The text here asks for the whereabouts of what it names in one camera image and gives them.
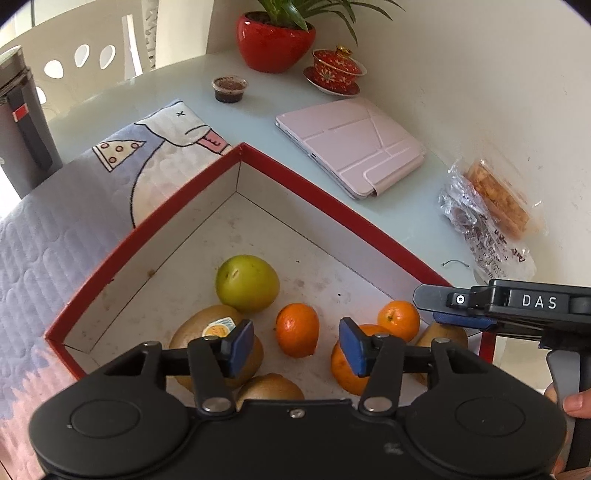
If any orange mandarin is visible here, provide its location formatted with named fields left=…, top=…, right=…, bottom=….
left=331, top=341, right=369, bottom=396
left=274, top=303, right=320, bottom=358

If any green apple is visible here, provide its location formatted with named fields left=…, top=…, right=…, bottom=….
left=215, top=255, right=280, bottom=313

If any person right hand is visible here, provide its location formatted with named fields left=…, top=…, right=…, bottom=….
left=542, top=382, right=591, bottom=476

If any kiwi with sticker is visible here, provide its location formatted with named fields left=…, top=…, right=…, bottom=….
left=168, top=303, right=266, bottom=393

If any mandarin right in box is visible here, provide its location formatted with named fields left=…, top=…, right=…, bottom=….
left=377, top=300, right=421, bottom=342

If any crinkled plastic snack bag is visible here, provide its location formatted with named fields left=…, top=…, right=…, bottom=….
left=438, top=160, right=544, bottom=282

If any orange mandarin in box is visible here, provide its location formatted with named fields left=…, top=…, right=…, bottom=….
left=274, top=303, right=320, bottom=358

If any clear plastic snack box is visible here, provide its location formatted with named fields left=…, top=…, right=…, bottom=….
left=466, top=159, right=547, bottom=240

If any red cardboard box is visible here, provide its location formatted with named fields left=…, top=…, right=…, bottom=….
left=44, top=141, right=498, bottom=407

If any pink tablet case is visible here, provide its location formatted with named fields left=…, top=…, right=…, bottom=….
left=276, top=97, right=426, bottom=200

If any cartoon quilted blanket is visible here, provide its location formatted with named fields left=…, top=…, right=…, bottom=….
left=1, top=100, right=231, bottom=479

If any small sauce cup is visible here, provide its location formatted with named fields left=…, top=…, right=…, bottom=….
left=211, top=75, right=249, bottom=103

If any black grey bin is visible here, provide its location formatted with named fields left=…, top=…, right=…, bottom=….
left=0, top=46, right=63, bottom=198

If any red lidded tea cup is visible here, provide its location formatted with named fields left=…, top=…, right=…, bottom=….
left=304, top=45, right=367, bottom=97

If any red plant pot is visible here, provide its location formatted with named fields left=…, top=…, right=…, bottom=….
left=236, top=12, right=317, bottom=74

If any white cutout chair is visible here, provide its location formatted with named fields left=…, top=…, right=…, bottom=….
left=1, top=1, right=158, bottom=119

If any green potted plant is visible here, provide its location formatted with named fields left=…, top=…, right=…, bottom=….
left=257, top=0, right=393, bottom=43

